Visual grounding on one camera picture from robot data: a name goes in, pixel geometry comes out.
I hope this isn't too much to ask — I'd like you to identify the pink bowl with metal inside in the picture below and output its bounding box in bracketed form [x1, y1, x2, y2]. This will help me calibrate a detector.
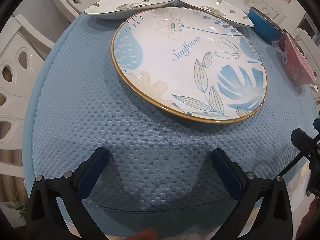
[279, 32, 317, 85]

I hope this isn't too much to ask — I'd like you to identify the green plant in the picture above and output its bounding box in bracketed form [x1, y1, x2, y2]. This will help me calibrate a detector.
[9, 199, 28, 222]

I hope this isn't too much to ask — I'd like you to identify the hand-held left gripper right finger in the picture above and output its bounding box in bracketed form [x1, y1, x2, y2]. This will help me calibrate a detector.
[211, 148, 294, 240]

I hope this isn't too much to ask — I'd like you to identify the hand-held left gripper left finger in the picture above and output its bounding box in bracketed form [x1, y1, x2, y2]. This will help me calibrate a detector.
[26, 146, 109, 240]

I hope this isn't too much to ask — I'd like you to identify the light blue woven mat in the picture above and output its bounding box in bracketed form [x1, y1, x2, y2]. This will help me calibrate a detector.
[22, 11, 320, 240]

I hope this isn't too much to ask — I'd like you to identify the white plate with green flowers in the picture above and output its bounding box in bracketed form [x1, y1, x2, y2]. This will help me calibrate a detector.
[176, 0, 254, 27]
[84, 0, 178, 20]

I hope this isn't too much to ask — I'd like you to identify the person's left hand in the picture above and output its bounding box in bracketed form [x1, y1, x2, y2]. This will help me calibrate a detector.
[124, 228, 158, 240]

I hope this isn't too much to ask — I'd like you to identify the large round floral plate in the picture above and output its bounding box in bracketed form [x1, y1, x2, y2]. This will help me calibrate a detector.
[111, 7, 267, 125]

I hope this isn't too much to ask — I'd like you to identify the person's right hand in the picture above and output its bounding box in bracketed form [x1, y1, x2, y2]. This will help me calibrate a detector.
[296, 199, 320, 240]

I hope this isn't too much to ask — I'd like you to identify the blue bowl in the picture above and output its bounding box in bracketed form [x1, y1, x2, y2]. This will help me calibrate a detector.
[247, 6, 285, 42]

